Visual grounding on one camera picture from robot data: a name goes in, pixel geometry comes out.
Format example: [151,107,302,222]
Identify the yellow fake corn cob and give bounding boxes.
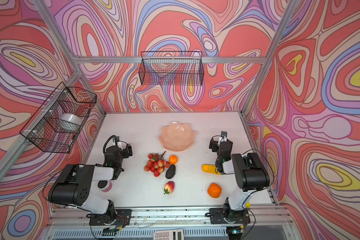
[202,164,220,175]

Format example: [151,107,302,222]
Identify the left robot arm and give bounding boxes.
[47,135,133,226]

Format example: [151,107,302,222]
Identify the black wire basket wall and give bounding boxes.
[20,83,97,154]
[139,51,205,86]

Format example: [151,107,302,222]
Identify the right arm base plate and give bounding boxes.
[205,208,251,226]

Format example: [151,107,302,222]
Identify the dark fake avocado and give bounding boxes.
[166,165,176,179]

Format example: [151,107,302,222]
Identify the white calculator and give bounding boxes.
[153,229,185,240]

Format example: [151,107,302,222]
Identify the pink faceted fruit bowl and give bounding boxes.
[159,122,196,152]

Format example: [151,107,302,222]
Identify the red yellow fake strawberry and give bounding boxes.
[164,181,175,195]

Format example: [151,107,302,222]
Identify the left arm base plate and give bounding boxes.
[86,209,132,227]

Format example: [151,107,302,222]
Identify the black wire basket back wall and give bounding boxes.
[139,51,205,86]

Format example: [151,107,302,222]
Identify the silver tape roll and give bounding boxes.
[58,113,83,132]

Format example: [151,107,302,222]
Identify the aluminium front rail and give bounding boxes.
[47,205,295,228]

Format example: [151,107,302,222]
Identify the pink white cylinder cup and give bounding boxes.
[97,181,113,193]

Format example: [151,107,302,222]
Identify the large orange fake fruit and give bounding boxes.
[207,183,222,199]

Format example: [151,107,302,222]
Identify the black wire basket left wall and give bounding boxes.
[20,83,97,154]

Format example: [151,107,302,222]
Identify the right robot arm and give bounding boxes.
[202,132,271,225]

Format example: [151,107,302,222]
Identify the small orange fake tangerine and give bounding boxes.
[169,155,178,165]

